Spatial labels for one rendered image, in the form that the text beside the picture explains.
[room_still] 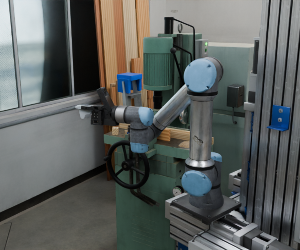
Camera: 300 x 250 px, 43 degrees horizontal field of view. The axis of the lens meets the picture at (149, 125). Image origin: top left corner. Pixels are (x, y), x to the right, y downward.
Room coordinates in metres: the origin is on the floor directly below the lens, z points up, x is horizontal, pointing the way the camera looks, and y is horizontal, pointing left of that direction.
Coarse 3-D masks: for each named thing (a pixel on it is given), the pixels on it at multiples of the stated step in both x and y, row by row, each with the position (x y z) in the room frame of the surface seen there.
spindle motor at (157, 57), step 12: (144, 48) 2.29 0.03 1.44; (156, 48) 2.25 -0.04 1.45; (168, 48) 2.27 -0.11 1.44; (144, 60) 2.30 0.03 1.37; (156, 60) 2.25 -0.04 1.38; (168, 60) 2.28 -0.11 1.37; (144, 72) 2.30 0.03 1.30; (156, 72) 2.25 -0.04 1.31; (168, 72) 2.28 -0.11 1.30; (144, 84) 2.30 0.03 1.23; (156, 84) 2.25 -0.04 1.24; (168, 84) 2.28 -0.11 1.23
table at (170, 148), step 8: (120, 128) 2.48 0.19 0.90; (104, 136) 2.34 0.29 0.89; (112, 136) 2.31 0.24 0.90; (120, 136) 2.29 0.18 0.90; (112, 144) 2.31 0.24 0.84; (160, 144) 2.14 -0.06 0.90; (168, 144) 2.14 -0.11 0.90; (176, 144) 2.14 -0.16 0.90; (152, 152) 2.11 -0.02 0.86; (160, 152) 2.13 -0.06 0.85; (168, 152) 2.10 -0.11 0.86; (176, 152) 2.08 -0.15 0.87; (184, 152) 2.05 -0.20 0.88
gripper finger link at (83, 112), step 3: (78, 105) 1.65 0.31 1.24; (81, 105) 1.64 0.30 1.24; (84, 105) 1.65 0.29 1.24; (78, 108) 1.64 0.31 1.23; (81, 111) 1.64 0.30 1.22; (84, 111) 1.63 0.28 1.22; (87, 111) 1.62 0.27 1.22; (90, 111) 1.62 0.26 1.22; (81, 114) 1.63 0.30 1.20; (84, 114) 1.63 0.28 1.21; (87, 114) 1.62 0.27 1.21; (81, 117) 1.63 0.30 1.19; (84, 117) 1.63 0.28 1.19
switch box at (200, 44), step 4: (196, 40) 2.50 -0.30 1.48; (200, 40) 2.48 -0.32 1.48; (204, 40) 2.50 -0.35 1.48; (196, 44) 2.50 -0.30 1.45; (200, 44) 2.48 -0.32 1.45; (204, 44) 2.50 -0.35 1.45; (196, 48) 2.50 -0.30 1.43; (200, 48) 2.48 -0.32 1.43; (204, 48) 2.50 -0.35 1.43; (196, 52) 2.50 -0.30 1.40; (200, 52) 2.48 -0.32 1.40; (204, 52) 2.50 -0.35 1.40; (196, 56) 2.50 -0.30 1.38; (200, 56) 2.48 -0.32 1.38; (204, 56) 2.51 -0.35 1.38
